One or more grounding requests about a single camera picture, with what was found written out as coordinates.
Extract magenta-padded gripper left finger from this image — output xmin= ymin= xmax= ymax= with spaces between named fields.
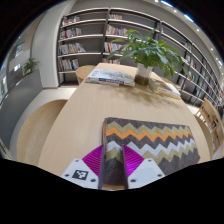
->
xmin=61 ymin=143 xmax=108 ymax=190

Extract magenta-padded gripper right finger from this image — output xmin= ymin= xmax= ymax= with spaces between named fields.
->
xmin=121 ymin=144 xmax=166 ymax=190

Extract zigzag striped grey towel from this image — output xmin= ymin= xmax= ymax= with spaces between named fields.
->
xmin=99 ymin=116 xmax=201 ymax=188

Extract round-backed light wooden chair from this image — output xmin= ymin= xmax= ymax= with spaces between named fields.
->
xmin=75 ymin=64 xmax=98 ymax=85
xmin=194 ymin=114 xmax=214 ymax=158
xmin=16 ymin=99 xmax=68 ymax=166

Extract slatted wooden chair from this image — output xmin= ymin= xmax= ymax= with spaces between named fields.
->
xmin=194 ymin=98 xmax=224 ymax=151

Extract yellow-green book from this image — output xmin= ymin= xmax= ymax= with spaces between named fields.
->
xmin=148 ymin=79 xmax=183 ymax=100

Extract grey partition counter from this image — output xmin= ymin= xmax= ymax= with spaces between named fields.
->
xmin=0 ymin=69 xmax=44 ymax=149

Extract white magazine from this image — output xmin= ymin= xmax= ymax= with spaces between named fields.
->
xmin=84 ymin=68 xmax=136 ymax=88

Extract small green potted plant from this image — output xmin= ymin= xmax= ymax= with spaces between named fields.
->
xmin=22 ymin=57 xmax=39 ymax=76

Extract grey bookshelf unit with books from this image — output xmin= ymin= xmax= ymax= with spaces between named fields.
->
xmin=57 ymin=7 xmax=224 ymax=116

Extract ceiling lights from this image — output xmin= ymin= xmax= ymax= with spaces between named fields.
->
xmin=154 ymin=0 xmax=224 ymax=68

